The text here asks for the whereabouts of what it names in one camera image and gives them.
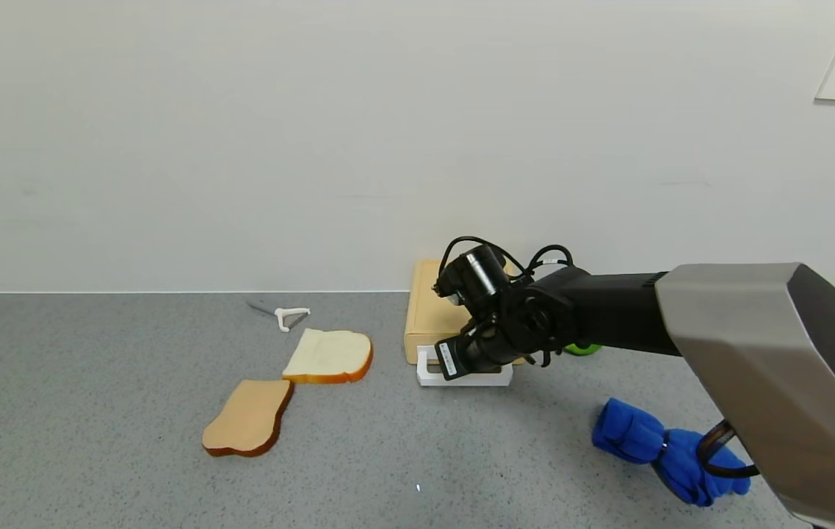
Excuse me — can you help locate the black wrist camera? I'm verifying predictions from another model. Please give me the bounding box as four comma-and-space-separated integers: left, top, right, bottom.
433, 245, 515, 318

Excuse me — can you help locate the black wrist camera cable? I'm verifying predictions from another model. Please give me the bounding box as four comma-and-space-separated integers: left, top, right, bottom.
437, 236, 576, 296

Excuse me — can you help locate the white bread slice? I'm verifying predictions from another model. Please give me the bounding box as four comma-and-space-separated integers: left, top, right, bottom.
283, 328, 374, 385

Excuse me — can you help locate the tan bread slice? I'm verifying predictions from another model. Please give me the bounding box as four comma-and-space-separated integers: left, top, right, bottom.
202, 379, 294, 458

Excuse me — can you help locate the white peeler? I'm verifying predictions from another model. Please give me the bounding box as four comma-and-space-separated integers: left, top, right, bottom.
247, 301, 311, 334

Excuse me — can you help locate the blue cloth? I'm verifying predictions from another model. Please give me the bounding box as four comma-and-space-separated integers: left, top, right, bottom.
592, 397, 752, 508

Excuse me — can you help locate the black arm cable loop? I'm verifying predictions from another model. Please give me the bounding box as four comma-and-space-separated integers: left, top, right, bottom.
695, 421, 760, 479

